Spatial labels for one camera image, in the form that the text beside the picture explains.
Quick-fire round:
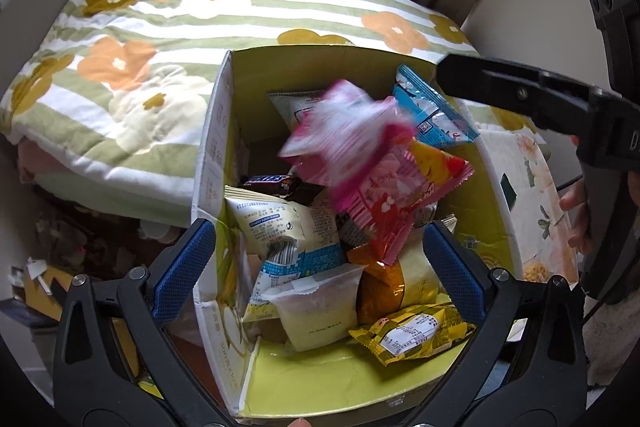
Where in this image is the yellow packet with white label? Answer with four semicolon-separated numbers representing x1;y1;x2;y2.
348;304;477;368

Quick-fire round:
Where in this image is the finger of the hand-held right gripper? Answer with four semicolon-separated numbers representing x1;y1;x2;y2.
436;53;601;142

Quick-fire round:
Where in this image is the red pink snack packet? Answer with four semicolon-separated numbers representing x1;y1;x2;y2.
332;147;441;265

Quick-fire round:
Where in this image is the yellow red snack packet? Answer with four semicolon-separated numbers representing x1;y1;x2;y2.
410;139;475;208

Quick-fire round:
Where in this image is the dark brown chocolate bar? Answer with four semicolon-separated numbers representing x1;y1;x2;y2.
239;174;326;202

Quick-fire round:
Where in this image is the pink clear snack packet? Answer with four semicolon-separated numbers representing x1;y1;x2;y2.
279;79;416;212

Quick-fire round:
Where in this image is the yellow cardboard box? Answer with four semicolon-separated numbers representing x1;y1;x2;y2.
191;46;526;420

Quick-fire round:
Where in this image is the blue snack packet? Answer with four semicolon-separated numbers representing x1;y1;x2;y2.
392;64;481;150

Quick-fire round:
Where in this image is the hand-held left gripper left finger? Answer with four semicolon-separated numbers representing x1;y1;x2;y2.
52;218;236;427

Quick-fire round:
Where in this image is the orange gold snack bag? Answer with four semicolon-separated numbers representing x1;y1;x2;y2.
347;237;441;325

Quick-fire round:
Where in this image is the clear pale yellow bag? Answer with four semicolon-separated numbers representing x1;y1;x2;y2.
260;264;363;353

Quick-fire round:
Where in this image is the person's right hand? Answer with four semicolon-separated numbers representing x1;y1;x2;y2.
560;179;593;253

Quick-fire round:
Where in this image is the white blue snack bag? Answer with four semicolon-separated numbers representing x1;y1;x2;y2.
223;186;351;323

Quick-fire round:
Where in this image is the green striped floral blanket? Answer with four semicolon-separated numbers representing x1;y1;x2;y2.
0;0;481;228

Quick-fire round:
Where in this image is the black cable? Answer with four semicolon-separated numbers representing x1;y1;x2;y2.
555;174;586;195

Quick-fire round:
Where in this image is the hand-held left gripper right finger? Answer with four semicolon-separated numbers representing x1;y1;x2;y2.
405;221;588;427

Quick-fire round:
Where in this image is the white cream snack packet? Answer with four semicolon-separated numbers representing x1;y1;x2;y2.
265;89;331;132

